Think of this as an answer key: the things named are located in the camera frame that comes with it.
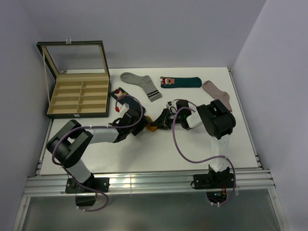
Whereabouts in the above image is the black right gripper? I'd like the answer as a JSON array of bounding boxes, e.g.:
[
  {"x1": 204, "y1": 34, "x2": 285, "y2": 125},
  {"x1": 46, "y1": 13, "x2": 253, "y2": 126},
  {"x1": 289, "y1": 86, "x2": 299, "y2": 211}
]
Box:
[{"x1": 152, "y1": 109, "x2": 182, "y2": 131}]

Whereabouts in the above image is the mustard yellow sock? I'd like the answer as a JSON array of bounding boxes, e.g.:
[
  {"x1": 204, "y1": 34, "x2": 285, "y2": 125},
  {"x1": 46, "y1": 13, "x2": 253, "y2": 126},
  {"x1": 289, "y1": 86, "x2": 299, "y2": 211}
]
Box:
[{"x1": 146, "y1": 115, "x2": 158, "y2": 132}]

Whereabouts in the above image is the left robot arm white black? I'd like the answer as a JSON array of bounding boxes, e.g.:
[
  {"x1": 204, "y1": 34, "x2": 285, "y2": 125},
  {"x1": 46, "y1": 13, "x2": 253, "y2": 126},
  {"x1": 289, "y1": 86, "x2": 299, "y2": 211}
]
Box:
[{"x1": 47, "y1": 109, "x2": 151, "y2": 192}]

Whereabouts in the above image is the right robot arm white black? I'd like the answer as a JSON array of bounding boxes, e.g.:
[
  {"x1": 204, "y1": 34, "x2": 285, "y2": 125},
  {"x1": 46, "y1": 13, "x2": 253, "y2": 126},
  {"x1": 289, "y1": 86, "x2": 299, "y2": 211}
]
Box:
[{"x1": 148, "y1": 99, "x2": 236, "y2": 188}]

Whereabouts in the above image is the navy santa sock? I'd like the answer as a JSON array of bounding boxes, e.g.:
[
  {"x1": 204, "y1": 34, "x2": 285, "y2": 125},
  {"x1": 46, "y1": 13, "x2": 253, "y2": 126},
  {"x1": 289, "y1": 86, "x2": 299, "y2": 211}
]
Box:
[{"x1": 110, "y1": 88, "x2": 141, "y2": 116}]

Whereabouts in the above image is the grey striped sock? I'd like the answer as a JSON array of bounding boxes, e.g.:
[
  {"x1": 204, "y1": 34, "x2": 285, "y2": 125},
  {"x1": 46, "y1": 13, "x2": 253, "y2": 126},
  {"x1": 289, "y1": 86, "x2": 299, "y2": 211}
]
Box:
[{"x1": 120, "y1": 72, "x2": 162, "y2": 102}]

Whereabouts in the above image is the dark green reindeer sock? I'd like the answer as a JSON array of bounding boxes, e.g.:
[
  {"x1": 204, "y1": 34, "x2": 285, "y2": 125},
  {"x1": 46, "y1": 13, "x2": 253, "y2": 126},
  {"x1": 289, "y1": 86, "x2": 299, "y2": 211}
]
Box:
[{"x1": 160, "y1": 77, "x2": 202, "y2": 89}]

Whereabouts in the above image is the taupe sock red cuff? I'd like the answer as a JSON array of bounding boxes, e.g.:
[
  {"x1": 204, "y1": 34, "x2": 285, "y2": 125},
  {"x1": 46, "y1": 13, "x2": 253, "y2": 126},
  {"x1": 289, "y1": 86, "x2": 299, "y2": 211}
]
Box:
[{"x1": 202, "y1": 80, "x2": 232, "y2": 112}]

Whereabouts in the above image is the black compartment box beige lining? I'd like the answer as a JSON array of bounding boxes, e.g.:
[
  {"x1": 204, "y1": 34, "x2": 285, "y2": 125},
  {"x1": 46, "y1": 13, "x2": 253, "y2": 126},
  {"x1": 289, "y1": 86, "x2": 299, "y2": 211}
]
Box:
[{"x1": 37, "y1": 38, "x2": 111, "y2": 119}]

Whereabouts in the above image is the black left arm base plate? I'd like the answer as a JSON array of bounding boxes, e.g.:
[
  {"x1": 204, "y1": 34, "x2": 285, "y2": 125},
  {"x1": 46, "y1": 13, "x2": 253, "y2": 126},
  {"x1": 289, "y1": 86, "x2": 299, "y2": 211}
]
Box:
[{"x1": 65, "y1": 178, "x2": 109, "y2": 194}]

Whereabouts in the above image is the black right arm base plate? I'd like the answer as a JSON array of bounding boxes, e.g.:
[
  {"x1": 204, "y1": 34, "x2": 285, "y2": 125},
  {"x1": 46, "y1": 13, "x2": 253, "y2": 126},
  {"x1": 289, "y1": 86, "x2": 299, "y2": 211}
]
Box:
[{"x1": 193, "y1": 172, "x2": 235, "y2": 190}]

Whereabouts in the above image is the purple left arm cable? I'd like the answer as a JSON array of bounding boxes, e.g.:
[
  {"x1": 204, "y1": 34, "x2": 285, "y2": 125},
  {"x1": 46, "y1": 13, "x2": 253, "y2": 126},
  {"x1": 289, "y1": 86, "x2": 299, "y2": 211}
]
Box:
[{"x1": 51, "y1": 95, "x2": 145, "y2": 212}]

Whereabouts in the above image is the aluminium rail frame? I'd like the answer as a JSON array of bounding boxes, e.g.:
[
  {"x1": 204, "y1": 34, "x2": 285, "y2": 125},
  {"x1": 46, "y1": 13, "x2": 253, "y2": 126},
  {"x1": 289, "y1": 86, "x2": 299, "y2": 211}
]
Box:
[{"x1": 13, "y1": 67, "x2": 289, "y2": 231}]

